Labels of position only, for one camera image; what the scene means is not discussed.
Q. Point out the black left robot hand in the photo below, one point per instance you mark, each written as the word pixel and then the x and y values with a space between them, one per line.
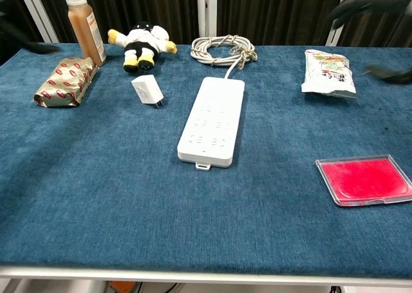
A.
pixel 38 47

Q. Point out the white printed snack bag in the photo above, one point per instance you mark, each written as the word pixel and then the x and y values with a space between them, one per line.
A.
pixel 328 74

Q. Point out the dark pleated curtain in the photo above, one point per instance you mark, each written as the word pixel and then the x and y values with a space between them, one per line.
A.
pixel 273 9

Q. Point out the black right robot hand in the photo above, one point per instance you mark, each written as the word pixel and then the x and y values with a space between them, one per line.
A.
pixel 370 1

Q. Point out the orange juice bottle white cap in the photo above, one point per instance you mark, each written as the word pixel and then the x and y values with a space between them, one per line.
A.
pixel 85 29

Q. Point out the gold foil snack package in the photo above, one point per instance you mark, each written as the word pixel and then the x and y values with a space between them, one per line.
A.
pixel 64 82

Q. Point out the white upright frame post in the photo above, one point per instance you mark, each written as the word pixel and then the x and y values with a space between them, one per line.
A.
pixel 206 9

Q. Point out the white plug adapter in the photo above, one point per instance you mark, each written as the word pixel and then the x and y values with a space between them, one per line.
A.
pixel 145 90

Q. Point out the blue table cloth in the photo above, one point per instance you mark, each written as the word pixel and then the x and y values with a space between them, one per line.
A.
pixel 128 193

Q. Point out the white power strip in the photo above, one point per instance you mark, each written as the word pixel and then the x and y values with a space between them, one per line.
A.
pixel 209 135

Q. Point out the white slanted frame post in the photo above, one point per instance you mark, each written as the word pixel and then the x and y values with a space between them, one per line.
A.
pixel 335 37
pixel 46 32

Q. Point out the black white yellow plush toy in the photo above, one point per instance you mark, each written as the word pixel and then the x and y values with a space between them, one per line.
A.
pixel 141 45

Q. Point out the orange object under table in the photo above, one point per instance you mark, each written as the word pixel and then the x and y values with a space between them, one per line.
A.
pixel 122 287

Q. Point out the red ink pad clear case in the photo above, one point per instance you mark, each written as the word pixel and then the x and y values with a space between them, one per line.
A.
pixel 363 180

